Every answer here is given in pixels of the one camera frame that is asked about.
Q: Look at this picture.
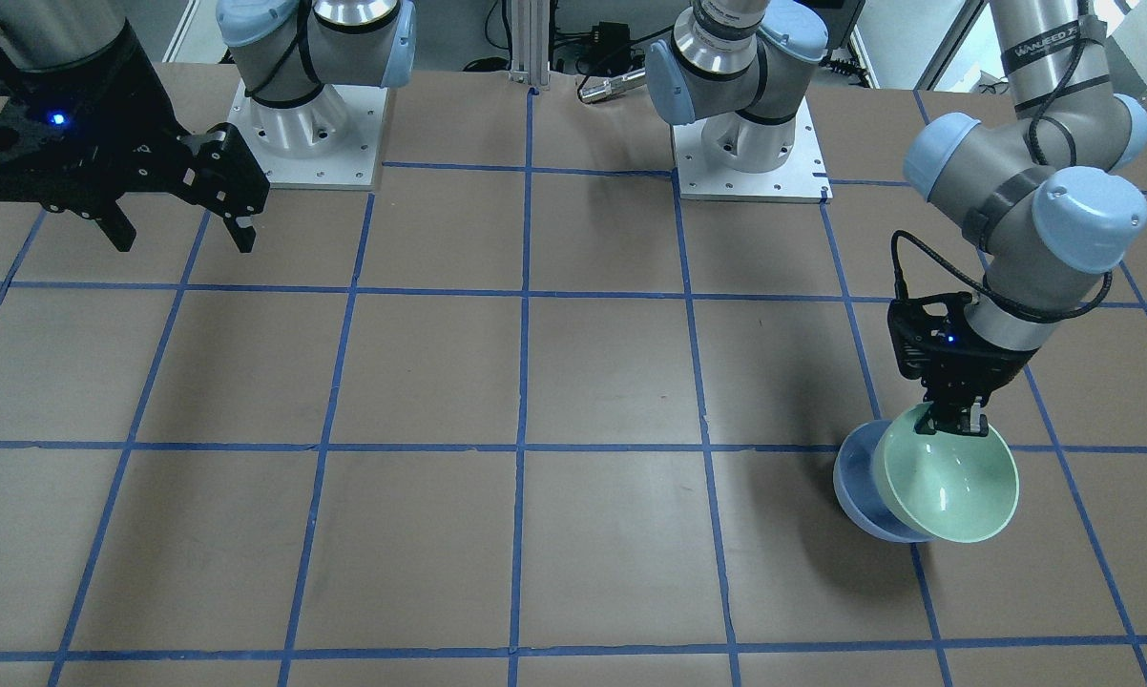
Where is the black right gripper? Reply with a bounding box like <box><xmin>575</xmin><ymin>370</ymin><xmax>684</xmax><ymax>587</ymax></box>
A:
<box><xmin>0</xmin><ymin>25</ymin><xmax>271</xmax><ymax>253</ymax></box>

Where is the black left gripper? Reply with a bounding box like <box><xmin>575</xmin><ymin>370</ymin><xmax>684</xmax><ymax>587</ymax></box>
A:
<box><xmin>887</xmin><ymin>292</ymin><xmax>1033</xmax><ymax>436</ymax></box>

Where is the green bowl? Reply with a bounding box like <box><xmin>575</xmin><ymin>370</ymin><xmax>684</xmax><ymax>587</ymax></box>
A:
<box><xmin>871</xmin><ymin>403</ymin><xmax>1020</xmax><ymax>544</ymax></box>

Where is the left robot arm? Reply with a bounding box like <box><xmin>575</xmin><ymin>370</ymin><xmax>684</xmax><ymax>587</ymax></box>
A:
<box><xmin>643</xmin><ymin>1</ymin><xmax>1147</xmax><ymax>436</ymax></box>

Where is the blue bowl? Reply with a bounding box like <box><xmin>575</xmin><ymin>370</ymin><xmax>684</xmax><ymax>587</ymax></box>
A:
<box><xmin>832</xmin><ymin>419</ymin><xmax>931</xmax><ymax>544</ymax></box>

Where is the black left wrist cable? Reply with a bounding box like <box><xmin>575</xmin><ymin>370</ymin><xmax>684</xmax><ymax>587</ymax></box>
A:
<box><xmin>891</xmin><ymin>14</ymin><xmax>1115</xmax><ymax>323</ymax></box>

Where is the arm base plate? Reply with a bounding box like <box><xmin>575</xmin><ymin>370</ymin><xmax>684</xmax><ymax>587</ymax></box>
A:
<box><xmin>671</xmin><ymin>99</ymin><xmax>834</xmax><ymax>203</ymax></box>
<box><xmin>228</xmin><ymin>81</ymin><xmax>395</xmax><ymax>192</ymax></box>

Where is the aluminium frame post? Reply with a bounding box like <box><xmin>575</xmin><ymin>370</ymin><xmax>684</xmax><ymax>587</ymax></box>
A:
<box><xmin>501</xmin><ymin>1</ymin><xmax>553</xmax><ymax>93</ymax></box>

